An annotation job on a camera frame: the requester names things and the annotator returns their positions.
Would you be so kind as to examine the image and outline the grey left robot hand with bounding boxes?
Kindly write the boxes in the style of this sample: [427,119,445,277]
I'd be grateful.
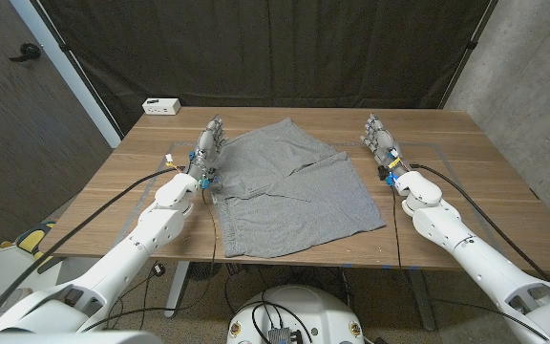
[186,114,227,191]

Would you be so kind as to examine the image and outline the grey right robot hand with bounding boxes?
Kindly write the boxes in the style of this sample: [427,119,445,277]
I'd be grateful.
[359,113,411,186]

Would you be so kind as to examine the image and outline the grey shorts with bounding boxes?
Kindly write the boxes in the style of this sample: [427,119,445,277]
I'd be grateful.
[210,118,387,259]

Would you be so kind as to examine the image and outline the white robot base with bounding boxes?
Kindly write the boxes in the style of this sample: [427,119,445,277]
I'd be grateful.
[226,285,366,344]

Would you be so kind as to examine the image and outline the white power adapter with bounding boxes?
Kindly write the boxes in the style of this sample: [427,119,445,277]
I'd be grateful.
[141,97,182,117]

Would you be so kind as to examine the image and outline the black round fan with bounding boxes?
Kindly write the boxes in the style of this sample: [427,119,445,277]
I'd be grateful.
[187,261,222,282]

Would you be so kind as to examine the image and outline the black backdrop curtain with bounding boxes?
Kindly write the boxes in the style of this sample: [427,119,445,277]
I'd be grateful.
[35,0,496,138]

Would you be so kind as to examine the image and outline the black backdrop stand pole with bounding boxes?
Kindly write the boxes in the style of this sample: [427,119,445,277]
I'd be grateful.
[439,0,499,110]
[31,0,124,140]

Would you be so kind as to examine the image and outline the white table leg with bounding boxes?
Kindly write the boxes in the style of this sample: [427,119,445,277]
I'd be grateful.
[163,261,191,319]

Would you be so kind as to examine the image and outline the grey table leg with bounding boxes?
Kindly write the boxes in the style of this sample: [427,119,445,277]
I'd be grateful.
[406,269,437,332]

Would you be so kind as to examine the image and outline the dark wooden door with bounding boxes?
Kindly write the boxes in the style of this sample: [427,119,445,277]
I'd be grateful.
[0,0,114,249]

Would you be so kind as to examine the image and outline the yellow and black object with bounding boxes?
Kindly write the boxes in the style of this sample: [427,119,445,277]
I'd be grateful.
[0,219,66,273]

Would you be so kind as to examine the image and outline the grey box on base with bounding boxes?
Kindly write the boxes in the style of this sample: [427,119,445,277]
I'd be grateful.
[267,327,305,344]

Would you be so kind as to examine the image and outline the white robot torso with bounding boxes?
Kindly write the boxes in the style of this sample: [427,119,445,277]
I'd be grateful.
[0,329,164,344]

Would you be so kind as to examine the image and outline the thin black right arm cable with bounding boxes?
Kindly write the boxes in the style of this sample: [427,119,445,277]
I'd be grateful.
[391,185,404,271]

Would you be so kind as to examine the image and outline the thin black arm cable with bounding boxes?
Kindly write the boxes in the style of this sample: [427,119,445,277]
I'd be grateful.
[391,185,404,271]
[81,188,219,333]

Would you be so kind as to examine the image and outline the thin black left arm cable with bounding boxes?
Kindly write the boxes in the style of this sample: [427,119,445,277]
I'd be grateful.
[81,188,219,333]

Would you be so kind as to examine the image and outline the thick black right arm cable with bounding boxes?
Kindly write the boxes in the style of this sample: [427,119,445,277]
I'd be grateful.
[409,162,550,284]

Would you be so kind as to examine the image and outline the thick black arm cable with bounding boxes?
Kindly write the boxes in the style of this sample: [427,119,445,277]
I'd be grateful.
[409,162,550,284]
[0,164,185,329]

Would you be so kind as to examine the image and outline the black floor cable with plug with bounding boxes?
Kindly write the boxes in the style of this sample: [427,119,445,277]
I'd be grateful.
[107,261,167,331]

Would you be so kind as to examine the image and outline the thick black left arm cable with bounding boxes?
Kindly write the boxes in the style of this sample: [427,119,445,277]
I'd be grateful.
[0,164,185,329]

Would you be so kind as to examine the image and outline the white door frame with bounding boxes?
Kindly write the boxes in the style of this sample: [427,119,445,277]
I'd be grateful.
[10,0,122,148]

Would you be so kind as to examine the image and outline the black base cable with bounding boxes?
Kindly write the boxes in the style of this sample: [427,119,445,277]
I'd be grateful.
[249,299,315,344]

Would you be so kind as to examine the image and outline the black door handle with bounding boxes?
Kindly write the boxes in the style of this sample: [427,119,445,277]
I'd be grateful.
[8,42,42,63]

